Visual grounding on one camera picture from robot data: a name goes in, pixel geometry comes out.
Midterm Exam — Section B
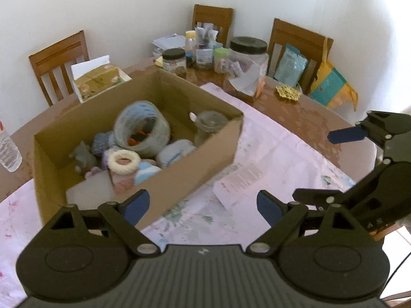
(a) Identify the pink knitted basket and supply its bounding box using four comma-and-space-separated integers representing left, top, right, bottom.
109, 170, 136, 195

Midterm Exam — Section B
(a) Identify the translucent white plastic container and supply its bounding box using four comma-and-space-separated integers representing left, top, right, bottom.
66, 171, 116, 210

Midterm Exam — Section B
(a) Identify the cream knitted ring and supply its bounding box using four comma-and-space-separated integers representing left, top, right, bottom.
107, 149, 142, 177

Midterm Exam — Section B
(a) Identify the blue white plush toy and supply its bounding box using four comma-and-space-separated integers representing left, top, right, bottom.
134, 161, 162, 186

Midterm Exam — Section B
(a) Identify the pink paper box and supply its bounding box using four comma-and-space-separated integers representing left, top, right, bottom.
212, 162, 268, 209

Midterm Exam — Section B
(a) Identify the white sock blue stripe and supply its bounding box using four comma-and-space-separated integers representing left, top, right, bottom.
156, 139, 197, 168

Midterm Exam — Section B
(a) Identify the grey round tub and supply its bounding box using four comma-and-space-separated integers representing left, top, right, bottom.
113, 101, 171, 158

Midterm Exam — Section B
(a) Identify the yellow teal shopping bag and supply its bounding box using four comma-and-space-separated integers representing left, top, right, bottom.
309, 37, 358, 111

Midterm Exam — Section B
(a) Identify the blue grey knitted pouch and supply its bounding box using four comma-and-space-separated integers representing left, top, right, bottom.
91, 131, 116, 157

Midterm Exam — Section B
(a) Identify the brown cardboard box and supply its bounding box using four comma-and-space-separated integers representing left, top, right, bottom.
33, 70, 243, 228

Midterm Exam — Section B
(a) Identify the gold ornament coaster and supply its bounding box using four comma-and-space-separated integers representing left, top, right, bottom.
275, 85, 301, 102

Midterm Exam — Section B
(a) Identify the wooden chair right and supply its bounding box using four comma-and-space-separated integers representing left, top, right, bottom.
267, 18, 334, 95

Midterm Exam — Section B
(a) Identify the teal packaging bag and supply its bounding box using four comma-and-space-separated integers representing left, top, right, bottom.
274, 44, 308, 88

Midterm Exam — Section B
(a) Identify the clear plastic water bottle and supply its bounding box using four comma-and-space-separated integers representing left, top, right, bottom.
0, 122, 22, 172

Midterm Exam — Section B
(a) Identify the tissue box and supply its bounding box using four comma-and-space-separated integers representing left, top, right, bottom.
71, 55, 132, 103

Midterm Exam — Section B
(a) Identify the large clear jar black lid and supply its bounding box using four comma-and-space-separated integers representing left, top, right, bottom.
223, 36, 269, 102

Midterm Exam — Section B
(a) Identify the small jar black lid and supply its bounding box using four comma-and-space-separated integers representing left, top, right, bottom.
162, 48, 187, 79

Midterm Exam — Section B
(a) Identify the green lid jar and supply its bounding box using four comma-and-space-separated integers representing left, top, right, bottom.
213, 47, 229, 74

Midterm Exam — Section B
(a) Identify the wooden chair behind box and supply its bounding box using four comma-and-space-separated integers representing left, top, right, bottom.
29, 30, 90, 107

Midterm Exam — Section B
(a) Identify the stack of white papers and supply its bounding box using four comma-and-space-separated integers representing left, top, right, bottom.
152, 33, 185, 58

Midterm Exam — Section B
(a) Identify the wooden chair middle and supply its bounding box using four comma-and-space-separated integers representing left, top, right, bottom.
192, 4, 234, 46

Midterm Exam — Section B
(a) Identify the yellow lid bottle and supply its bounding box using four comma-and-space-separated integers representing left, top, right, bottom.
185, 30, 197, 56

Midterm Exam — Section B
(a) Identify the pen holder with pens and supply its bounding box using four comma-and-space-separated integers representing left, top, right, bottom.
194, 23, 222, 68

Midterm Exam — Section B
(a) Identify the black cable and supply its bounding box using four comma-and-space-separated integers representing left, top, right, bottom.
379, 249, 411, 302

